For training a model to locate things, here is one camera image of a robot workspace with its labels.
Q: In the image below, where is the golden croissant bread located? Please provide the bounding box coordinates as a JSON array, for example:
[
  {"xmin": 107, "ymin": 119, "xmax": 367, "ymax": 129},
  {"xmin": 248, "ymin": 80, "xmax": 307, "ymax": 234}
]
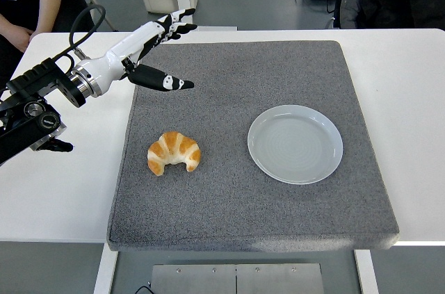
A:
[{"xmin": 147, "ymin": 131, "xmax": 202, "ymax": 177}]

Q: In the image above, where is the grey felt mat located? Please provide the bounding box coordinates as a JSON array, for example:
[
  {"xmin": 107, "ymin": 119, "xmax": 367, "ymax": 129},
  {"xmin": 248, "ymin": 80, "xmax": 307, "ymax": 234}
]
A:
[{"xmin": 105, "ymin": 40, "xmax": 400, "ymax": 253}]

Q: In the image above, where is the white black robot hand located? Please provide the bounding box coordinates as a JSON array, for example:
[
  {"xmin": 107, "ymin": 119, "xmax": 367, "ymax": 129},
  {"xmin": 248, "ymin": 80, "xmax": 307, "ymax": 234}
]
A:
[{"xmin": 72, "ymin": 8, "xmax": 197, "ymax": 92}]

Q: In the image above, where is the white table leg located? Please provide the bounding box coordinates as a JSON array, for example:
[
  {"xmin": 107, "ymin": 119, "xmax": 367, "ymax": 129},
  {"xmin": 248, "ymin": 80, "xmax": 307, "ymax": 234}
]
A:
[
  {"xmin": 353, "ymin": 248, "xmax": 380, "ymax": 294},
  {"xmin": 92, "ymin": 243, "xmax": 119, "ymax": 294}
]

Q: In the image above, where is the pale grey round plate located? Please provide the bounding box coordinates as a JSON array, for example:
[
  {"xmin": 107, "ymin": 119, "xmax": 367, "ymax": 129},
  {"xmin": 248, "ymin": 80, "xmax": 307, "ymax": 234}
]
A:
[{"xmin": 247, "ymin": 104, "xmax": 344, "ymax": 186}]

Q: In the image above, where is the grey metal plate with screws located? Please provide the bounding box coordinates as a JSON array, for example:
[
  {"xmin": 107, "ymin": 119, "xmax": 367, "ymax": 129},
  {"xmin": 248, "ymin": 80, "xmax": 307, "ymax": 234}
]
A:
[{"xmin": 150, "ymin": 263, "xmax": 325, "ymax": 294}]

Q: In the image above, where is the person's right hand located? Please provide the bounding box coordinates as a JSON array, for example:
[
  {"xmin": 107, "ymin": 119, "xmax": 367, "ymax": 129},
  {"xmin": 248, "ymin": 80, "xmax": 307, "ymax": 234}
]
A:
[{"xmin": 7, "ymin": 25, "xmax": 35, "ymax": 54}]

